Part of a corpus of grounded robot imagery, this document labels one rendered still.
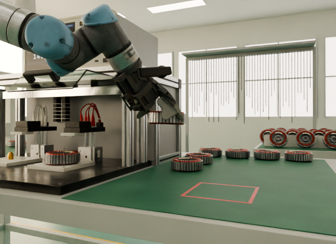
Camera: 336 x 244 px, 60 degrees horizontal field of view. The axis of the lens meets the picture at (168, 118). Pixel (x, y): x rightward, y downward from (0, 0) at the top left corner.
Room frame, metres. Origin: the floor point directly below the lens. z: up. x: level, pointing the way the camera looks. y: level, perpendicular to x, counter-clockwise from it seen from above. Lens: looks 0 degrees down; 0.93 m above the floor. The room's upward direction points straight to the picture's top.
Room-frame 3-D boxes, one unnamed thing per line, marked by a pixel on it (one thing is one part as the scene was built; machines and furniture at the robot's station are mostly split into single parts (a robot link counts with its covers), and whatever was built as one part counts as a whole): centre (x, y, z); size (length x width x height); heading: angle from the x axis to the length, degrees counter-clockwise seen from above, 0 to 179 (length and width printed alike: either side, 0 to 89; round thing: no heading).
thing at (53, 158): (0.96, 0.35, 0.80); 0.11 x 0.11 x 0.04
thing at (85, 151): (1.09, 0.29, 0.80); 0.07 x 0.05 x 0.06; 67
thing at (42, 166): (0.96, 0.35, 0.78); 0.15 x 0.15 x 0.01; 67
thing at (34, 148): (1.19, 0.51, 0.80); 0.07 x 0.05 x 0.06; 67
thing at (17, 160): (1.06, 0.57, 0.78); 0.15 x 0.15 x 0.01; 67
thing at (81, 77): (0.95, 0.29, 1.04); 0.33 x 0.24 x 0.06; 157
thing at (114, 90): (1.10, 0.42, 1.03); 0.62 x 0.01 x 0.03; 67
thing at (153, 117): (0.85, 0.00, 0.93); 0.11 x 0.11 x 0.04
